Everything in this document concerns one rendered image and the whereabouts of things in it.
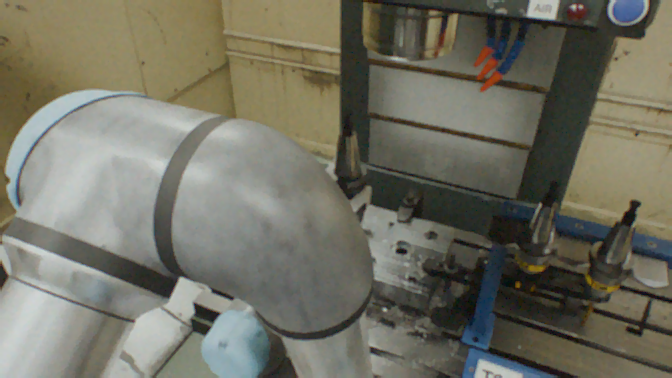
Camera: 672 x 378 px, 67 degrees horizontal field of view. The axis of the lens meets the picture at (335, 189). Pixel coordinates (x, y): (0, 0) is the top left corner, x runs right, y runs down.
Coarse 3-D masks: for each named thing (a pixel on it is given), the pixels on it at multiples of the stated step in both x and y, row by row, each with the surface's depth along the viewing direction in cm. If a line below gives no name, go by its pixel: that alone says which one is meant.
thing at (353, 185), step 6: (330, 168) 80; (366, 168) 80; (330, 174) 79; (360, 174) 79; (366, 174) 79; (336, 180) 77; (342, 180) 78; (348, 180) 77; (354, 180) 77; (360, 180) 77; (366, 180) 80; (342, 186) 78; (348, 186) 77; (354, 186) 77; (360, 186) 79; (348, 192) 78; (354, 192) 78; (360, 192) 79
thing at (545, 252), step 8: (520, 232) 83; (520, 240) 82; (528, 240) 82; (520, 248) 83; (528, 248) 82; (536, 248) 81; (544, 248) 80; (552, 248) 80; (536, 256) 82; (544, 256) 81; (552, 256) 82
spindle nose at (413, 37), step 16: (368, 16) 82; (384, 16) 79; (400, 16) 78; (416, 16) 77; (432, 16) 77; (448, 16) 79; (368, 32) 83; (384, 32) 80; (400, 32) 79; (416, 32) 78; (432, 32) 79; (448, 32) 80; (368, 48) 85; (384, 48) 82; (400, 48) 80; (416, 48) 80; (432, 48) 80; (448, 48) 83
